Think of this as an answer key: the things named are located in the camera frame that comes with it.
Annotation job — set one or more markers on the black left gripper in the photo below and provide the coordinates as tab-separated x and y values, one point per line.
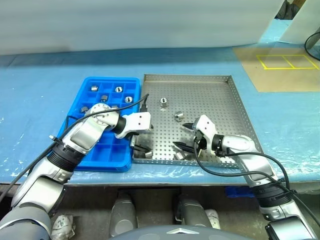
133	141

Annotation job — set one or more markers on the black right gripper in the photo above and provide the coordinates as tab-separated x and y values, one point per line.
200	143

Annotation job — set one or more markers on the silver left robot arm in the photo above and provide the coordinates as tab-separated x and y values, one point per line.
82	132

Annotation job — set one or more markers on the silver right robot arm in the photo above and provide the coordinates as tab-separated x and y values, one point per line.
252	152

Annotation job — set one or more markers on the blue compartment plastic tray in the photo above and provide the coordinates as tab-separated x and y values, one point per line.
105	155

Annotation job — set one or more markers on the perforated steel tray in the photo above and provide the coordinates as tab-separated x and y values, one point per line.
200	95

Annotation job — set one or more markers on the dark rounded grey shape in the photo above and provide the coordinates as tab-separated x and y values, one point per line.
123	215
192	215

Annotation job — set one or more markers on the blue object under table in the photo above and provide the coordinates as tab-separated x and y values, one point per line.
237	192

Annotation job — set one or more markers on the white crumpled foot cover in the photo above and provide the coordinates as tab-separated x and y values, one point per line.
213	218
62	223

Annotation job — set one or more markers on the grey robot torso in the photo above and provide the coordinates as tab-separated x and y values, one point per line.
175	233

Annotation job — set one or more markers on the brown flat mat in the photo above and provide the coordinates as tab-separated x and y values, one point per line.
280	77

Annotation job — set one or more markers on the white foam backdrop sheet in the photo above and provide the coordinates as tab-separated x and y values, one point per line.
125	22

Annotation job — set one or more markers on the white leaning panel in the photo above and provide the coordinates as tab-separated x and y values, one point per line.
305	20

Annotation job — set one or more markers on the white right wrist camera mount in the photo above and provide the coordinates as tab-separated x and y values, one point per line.
207	125

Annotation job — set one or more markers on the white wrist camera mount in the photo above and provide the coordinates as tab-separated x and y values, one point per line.
207	125
137	122

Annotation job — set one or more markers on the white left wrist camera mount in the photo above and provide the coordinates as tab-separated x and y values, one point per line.
137	122

